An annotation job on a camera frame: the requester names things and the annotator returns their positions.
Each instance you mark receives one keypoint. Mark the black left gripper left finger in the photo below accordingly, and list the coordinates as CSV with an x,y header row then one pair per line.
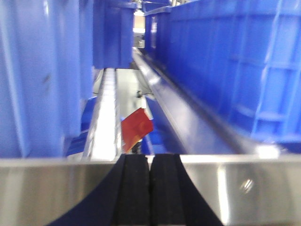
x,y
122,198

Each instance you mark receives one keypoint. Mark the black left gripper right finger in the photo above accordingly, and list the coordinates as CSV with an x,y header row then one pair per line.
x,y
174,199

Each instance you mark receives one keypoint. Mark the large light blue plastic bin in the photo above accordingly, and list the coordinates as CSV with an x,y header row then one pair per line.
x,y
45,74

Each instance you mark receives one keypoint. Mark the white roller track left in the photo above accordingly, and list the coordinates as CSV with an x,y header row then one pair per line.
x,y
103,141

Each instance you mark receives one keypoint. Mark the dark blue bin lower left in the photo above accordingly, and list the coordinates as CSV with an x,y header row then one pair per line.
x,y
77,144

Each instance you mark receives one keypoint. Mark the dark blue bin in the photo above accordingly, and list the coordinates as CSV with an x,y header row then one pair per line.
x,y
240,58
77,144

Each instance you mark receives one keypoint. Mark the dark blue bin upper right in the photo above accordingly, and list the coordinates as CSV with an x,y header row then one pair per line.
x,y
240,58

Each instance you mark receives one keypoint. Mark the blue bin far middle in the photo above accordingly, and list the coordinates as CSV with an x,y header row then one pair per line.
x,y
113,36

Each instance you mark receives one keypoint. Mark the steel guide rail right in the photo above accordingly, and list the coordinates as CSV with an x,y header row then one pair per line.
x,y
194,129

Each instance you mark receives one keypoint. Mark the stainless steel shelf front rail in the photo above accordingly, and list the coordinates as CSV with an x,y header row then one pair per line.
x,y
242,190

